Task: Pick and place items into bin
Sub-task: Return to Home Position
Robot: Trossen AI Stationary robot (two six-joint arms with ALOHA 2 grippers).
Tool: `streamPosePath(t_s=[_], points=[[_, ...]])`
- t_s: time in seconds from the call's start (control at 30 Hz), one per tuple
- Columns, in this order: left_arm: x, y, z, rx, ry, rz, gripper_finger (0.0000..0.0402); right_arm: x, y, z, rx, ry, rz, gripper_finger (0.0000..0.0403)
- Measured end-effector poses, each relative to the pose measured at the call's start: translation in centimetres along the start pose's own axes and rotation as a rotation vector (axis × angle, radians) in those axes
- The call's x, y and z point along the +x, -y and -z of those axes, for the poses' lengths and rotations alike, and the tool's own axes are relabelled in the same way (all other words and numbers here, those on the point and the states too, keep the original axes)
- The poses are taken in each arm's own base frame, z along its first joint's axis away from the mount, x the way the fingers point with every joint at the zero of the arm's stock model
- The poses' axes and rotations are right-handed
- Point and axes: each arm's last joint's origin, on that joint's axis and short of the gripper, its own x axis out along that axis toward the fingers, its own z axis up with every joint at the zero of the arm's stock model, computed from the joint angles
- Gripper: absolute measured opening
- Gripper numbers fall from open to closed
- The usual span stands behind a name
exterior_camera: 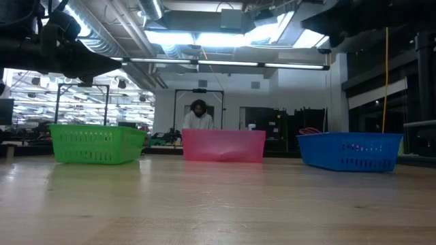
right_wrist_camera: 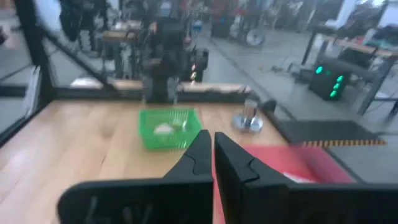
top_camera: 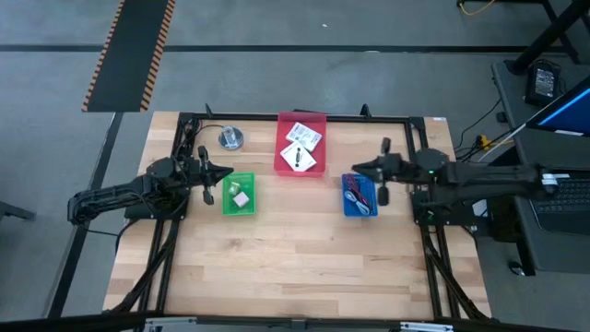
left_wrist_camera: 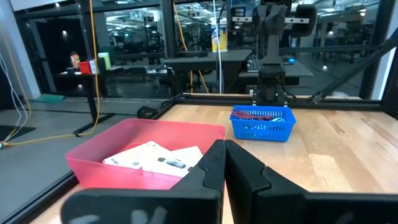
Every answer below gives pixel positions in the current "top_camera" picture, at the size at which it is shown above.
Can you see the blue plastic bin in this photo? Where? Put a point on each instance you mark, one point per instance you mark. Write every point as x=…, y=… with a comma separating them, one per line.
x=373, y=193

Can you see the monitor with blue screen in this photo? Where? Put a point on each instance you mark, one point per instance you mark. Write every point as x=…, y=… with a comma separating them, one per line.
x=571, y=113

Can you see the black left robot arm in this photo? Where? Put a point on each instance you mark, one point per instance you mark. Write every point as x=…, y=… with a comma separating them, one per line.
x=115, y=193

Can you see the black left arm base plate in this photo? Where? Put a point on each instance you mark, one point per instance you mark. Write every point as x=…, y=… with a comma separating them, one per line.
x=152, y=214

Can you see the black power adapter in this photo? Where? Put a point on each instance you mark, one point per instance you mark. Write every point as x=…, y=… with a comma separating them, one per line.
x=544, y=83

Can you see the round metal disc weight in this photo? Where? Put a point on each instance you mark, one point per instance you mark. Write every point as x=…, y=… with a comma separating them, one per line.
x=230, y=138

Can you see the black crossbar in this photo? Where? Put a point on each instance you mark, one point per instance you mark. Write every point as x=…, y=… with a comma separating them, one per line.
x=69, y=325

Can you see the dark grey desk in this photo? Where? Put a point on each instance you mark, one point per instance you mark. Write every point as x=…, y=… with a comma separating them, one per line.
x=553, y=253

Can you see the red plastic bin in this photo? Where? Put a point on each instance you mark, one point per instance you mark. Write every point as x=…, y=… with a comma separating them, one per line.
x=283, y=129

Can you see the white box with green print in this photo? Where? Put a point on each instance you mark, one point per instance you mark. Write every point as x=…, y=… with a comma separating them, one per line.
x=304, y=134

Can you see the black desk leg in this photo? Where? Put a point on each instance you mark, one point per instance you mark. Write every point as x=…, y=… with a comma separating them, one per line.
x=553, y=37

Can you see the grey chair leg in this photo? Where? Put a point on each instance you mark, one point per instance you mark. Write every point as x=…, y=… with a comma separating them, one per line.
x=14, y=211

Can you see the black laptop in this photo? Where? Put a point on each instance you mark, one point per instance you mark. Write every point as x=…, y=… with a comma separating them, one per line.
x=567, y=207

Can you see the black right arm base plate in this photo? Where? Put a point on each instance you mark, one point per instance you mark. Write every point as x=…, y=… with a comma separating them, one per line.
x=456, y=220

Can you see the yellow plug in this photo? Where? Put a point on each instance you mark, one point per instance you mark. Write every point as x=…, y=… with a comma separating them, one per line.
x=484, y=142

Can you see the green plastic bin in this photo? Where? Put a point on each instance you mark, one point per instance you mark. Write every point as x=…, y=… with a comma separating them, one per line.
x=246, y=184

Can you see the black caster wheel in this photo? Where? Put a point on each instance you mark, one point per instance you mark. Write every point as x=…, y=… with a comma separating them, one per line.
x=515, y=267

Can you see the silver bracket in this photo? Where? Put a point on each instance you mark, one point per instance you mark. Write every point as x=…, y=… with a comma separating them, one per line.
x=426, y=327
x=170, y=325

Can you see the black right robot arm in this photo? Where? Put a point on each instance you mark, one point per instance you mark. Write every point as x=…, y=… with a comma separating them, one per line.
x=484, y=177

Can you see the pink cube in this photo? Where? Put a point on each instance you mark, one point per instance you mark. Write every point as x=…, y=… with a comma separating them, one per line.
x=241, y=199

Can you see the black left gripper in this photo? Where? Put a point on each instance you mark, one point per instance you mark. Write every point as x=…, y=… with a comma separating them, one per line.
x=197, y=173

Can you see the white paper sheet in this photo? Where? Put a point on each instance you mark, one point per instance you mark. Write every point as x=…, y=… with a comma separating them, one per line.
x=480, y=208

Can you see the green cube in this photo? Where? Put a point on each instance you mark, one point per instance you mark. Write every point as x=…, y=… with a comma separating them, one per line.
x=234, y=187

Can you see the black mat with orange stripes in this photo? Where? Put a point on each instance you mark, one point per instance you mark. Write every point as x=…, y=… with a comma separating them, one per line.
x=129, y=55

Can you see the black aluminium frame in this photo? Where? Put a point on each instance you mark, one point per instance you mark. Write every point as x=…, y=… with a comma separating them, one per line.
x=258, y=116

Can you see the white box with adapter print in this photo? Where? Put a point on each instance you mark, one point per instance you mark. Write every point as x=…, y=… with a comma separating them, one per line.
x=298, y=157

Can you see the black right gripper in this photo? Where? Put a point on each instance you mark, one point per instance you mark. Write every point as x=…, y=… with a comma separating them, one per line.
x=398, y=169

